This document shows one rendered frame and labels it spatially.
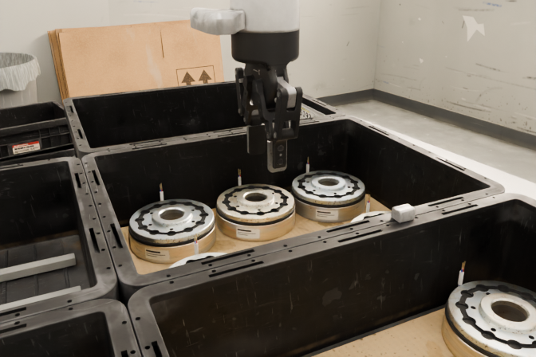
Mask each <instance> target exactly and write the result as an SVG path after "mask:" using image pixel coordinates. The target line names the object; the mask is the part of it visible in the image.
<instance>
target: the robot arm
mask: <svg viewBox="0 0 536 357"><path fill-rule="evenodd" d="M190 22H191V28H193V29H197V30H198V31H201V32H204V33H208V34H212V35H217V36H218V35H230V36H231V56H232V58H233V59H234V60H235V61H237V62H240V63H244V64H245V67H238V68H235V71H234V74H235V81H236V89H237V98H238V113H239V115H240V116H244V118H243V120H244V122H245V124H248V126H246V127H247V152H248V153H249V154H250V155H260V154H263V153H264V152H265V151H266V142H267V169H268V170H269V171H270V172H272V173H274V172H278V171H284V170H285V169H286V161H287V157H286V156H287V140H288V139H295V138H297V137H298V130H299V123H300V116H301V109H302V96H303V91H302V87H301V86H297V87H291V86H290V85H289V77H288V72H287V65H288V64H289V63H290V62H291V61H295V60H297V59H298V57H299V40H300V0H230V8H229V9H208V8H193V9H192V10H191V12H190ZM250 98H251V99H250ZM271 109H275V112H268V111H267V110H271ZM272 120H274V127H273V123H272ZM289 120H291V121H290V126H289ZM262 122H264V123H265V124H262ZM266 137H267V139H268V140H267V141H266Z"/></svg>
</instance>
